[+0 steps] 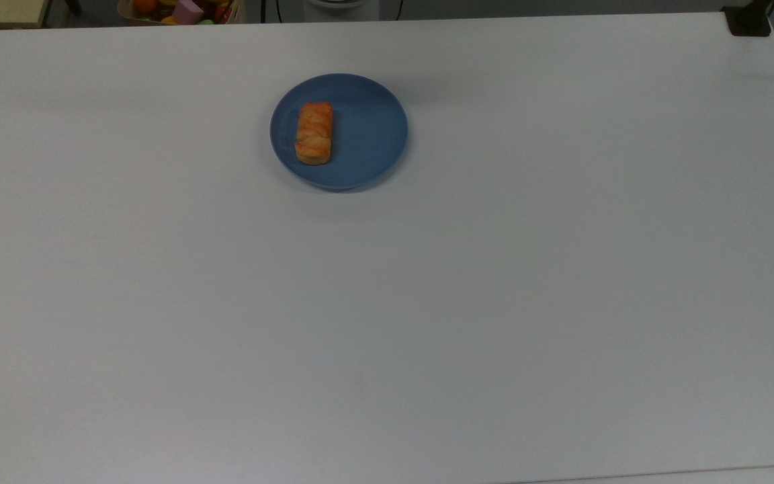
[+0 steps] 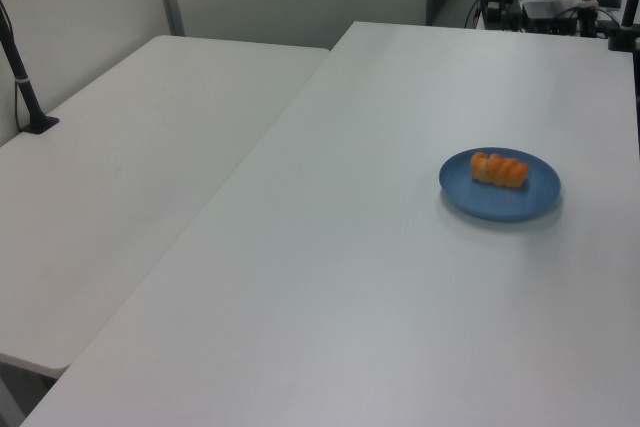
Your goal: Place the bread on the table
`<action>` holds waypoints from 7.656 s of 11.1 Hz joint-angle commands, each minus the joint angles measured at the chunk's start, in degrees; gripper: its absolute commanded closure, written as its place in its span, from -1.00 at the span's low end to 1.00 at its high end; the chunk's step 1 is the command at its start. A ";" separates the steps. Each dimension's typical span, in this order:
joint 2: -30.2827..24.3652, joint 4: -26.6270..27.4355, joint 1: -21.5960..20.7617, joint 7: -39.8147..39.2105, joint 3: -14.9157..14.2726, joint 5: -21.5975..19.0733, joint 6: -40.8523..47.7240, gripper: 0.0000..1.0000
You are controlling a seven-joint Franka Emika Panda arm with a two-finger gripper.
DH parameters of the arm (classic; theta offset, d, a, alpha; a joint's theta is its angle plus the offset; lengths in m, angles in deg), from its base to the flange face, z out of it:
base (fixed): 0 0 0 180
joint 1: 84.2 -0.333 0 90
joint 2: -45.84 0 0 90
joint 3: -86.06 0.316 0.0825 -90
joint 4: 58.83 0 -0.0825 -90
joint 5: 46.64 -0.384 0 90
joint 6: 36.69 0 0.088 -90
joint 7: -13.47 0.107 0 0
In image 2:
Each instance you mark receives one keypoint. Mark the orange glazed bread roll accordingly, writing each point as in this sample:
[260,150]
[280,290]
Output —
[500,171]

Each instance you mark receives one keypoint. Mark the blue round plate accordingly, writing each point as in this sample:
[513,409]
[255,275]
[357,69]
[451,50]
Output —
[500,206]

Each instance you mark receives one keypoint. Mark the grey electronics box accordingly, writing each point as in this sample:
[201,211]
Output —
[547,9]

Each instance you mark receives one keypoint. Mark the black clamp stand pole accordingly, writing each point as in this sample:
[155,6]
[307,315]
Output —
[628,12]

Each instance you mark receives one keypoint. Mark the black camera stand pole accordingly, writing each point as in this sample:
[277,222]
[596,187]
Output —
[25,89]

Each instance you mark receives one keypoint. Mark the small black camera mount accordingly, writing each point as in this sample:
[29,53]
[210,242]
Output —
[588,19]

